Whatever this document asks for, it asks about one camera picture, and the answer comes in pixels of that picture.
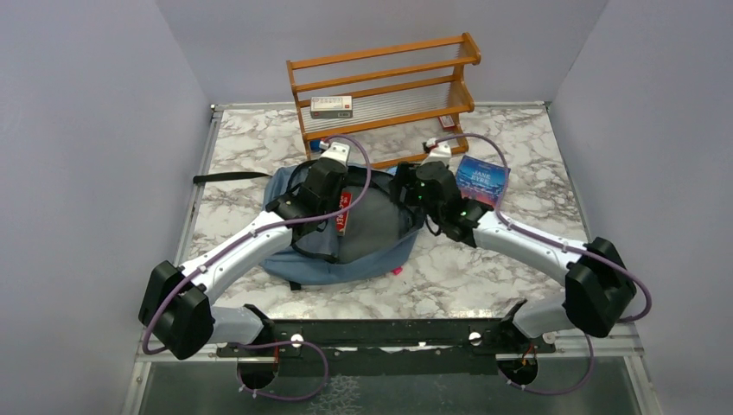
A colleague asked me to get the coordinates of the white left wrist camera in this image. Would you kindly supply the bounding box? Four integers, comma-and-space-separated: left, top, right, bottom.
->
319, 141, 351, 166

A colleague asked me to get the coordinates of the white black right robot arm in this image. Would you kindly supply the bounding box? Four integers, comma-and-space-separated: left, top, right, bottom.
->
390, 162, 637, 352

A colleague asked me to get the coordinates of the orange wooden shelf rack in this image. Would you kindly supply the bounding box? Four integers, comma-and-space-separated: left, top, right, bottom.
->
286, 32, 481, 159

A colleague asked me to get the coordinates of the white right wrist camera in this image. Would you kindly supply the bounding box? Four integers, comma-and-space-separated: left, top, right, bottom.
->
421, 137, 453, 166

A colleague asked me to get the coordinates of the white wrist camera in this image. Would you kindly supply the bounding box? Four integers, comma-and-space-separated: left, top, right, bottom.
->
319, 141, 351, 166
421, 137, 453, 166

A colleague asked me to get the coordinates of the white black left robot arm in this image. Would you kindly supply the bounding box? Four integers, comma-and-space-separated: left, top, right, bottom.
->
138, 155, 348, 360

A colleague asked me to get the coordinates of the blue Jane Eyre book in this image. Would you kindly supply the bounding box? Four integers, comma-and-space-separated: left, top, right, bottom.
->
456, 156, 511, 207

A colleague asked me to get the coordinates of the small red card box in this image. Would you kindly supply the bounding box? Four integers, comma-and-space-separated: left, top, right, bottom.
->
438, 115, 456, 130

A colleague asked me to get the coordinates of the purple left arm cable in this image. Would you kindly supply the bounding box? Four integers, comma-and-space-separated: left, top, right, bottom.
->
140, 135, 373, 402

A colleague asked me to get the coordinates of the white grey box on shelf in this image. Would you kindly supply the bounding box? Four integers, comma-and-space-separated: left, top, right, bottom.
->
309, 95, 354, 119

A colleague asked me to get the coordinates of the red treehouse book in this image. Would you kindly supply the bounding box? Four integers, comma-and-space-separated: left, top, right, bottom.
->
335, 190, 353, 236

